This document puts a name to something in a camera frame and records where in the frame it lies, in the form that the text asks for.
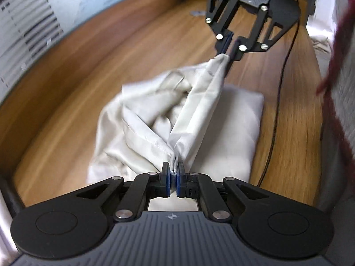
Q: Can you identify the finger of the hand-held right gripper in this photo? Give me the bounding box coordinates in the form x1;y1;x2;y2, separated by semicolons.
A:
231;5;292;62
205;0;242;55

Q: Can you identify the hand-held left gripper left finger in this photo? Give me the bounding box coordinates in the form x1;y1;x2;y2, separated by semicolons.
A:
76;162;172;223

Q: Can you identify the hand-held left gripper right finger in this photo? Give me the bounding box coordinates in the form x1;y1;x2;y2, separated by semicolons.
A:
175;163;269;223

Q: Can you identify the cream short-sleeved shirt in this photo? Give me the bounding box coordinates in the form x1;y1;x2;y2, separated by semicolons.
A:
87;53;264;185

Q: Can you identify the white crumpled cloth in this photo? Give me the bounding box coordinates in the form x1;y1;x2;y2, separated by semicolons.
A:
308;28;337;59

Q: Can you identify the dark red knitted garment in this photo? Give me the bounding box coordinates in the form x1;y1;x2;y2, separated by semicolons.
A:
316;4;355;151

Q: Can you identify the person's grey clothing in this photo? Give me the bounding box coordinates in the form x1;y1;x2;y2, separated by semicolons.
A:
316;53;355;222

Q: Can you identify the striped frosted glass partition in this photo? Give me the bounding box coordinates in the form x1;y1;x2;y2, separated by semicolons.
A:
0;0;181;103

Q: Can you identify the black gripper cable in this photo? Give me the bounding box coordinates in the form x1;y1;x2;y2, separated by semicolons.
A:
256;0;300;187

